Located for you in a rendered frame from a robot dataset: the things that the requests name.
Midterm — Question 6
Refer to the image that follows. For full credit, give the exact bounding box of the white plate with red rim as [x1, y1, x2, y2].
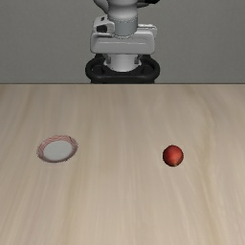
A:
[35, 134, 79, 164]

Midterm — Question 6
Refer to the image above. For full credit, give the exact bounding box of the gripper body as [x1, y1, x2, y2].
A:
[89, 15, 158, 56]

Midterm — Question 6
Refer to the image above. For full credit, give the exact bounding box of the red onion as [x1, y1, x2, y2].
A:
[162, 145, 185, 167]

